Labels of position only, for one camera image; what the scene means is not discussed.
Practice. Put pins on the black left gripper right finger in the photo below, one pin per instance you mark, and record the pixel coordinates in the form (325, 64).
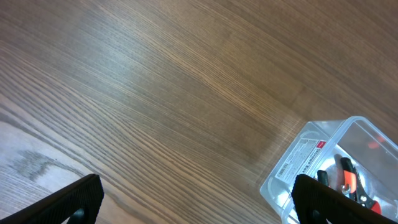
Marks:
(316, 203)

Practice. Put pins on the orange black needle-nose pliers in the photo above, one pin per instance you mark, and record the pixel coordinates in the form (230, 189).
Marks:
(350, 184)

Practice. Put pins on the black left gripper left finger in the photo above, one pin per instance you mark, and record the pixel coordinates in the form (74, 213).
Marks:
(78, 202)

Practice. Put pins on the clear plastic container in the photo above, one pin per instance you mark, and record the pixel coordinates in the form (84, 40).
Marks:
(319, 146)

